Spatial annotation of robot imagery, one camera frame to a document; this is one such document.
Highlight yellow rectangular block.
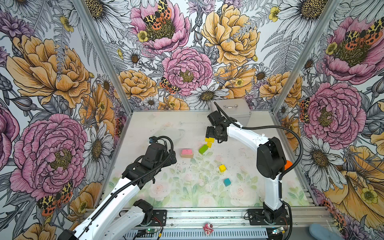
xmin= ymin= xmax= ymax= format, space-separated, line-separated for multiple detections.
xmin=205 ymin=138 xmax=215 ymax=143

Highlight green rectangular block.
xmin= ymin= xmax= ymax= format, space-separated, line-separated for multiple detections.
xmin=199 ymin=145 xmax=209 ymax=155

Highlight pink rectangular block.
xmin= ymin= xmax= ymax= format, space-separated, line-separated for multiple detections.
xmin=181 ymin=149 xmax=193 ymax=155

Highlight natural wood block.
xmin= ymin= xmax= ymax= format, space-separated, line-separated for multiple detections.
xmin=181 ymin=154 xmax=194 ymax=159

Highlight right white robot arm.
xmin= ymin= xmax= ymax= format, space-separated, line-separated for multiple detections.
xmin=206 ymin=111 xmax=287 ymax=225

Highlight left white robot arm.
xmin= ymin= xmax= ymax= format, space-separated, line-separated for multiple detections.
xmin=58 ymin=136 xmax=177 ymax=240

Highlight silver metal case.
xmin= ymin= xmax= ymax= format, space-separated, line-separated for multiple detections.
xmin=210 ymin=99 xmax=251 ymax=127

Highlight teal cube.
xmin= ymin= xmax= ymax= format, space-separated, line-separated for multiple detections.
xmin=223 ymin=178 xmax=232 ymax=187

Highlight orange cup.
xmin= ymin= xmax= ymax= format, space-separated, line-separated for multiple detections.
xmin=285 ymin=160 xmax=293 ymax=171

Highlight pink toy figure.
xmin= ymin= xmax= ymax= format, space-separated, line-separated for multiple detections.
xmin=203 ymin=223 xmax=214 ymax=236

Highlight blue cloth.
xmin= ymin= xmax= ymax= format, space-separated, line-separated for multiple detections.
xmin=309 ymin=224 xmax=343 ymax=240

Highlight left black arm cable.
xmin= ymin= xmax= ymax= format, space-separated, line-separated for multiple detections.
xmin=80 ymin=135 xmax=175 ymax=235

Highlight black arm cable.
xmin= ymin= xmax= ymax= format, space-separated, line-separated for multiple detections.
xmin=80 ymin=135 xmax=175 ymax=235
xmin=213 ymin=101 xmax=304 ymax=240

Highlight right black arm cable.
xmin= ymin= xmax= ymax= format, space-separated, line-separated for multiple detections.
xmin=213 ymin=101 xmax=304 ymax=240

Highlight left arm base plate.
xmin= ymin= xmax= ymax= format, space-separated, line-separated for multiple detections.
xmin=142 ymin=210 xmax=168 ymax=227

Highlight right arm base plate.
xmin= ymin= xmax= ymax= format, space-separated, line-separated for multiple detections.
xmin=244 ymin=209 xmax=292 ymax=226

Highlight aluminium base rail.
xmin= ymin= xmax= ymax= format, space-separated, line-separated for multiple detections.
xmin=79 ymin=206 xmax=334 ymax=230

